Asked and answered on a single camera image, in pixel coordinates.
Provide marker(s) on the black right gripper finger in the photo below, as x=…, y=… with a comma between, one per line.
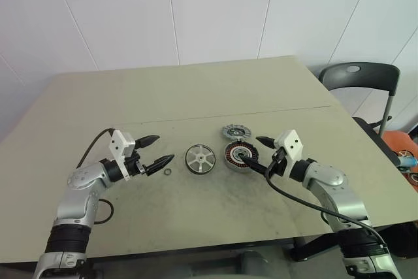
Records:
x=266, y=141
x=256, y=165

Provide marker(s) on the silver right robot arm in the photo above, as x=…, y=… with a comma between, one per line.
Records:
x=339, y=200

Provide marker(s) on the black folding chair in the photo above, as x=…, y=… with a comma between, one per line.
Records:
x=369, y=74

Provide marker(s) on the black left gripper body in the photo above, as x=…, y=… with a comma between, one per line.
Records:
x=135, y=164

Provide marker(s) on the silver spoked motor rotor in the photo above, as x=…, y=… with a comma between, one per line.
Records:
x=200, y=158

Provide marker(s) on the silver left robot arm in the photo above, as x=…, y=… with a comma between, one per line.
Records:
x=76, y=204

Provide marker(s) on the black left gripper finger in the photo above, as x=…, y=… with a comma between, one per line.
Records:
x=147, y=141
x=160, y=164

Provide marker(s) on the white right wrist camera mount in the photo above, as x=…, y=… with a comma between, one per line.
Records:
x=290, y=143

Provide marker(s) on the small grey finned disc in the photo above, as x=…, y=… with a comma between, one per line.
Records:
x=235, y=131

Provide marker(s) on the orange box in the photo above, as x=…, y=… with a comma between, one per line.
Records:
x=395, y=140

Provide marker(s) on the black bin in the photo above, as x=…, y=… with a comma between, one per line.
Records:
x=398, y=243

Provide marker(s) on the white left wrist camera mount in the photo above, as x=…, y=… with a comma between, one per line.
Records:
x=119, y=145

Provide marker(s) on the black table frame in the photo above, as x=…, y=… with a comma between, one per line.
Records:
x=303, y=246

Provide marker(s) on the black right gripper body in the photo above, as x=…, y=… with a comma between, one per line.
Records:
x=278, y=163

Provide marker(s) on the blue cylindrical tool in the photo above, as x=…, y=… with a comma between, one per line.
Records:
x=408, y=161

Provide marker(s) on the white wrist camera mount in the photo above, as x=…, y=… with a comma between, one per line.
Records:
x=290, y=143
x=119, y=145

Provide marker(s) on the motor stator with copper windings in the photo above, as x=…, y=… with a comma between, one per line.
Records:
x=233, y=161

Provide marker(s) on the round dark bearing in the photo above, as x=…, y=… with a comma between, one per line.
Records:
x=414, y=177

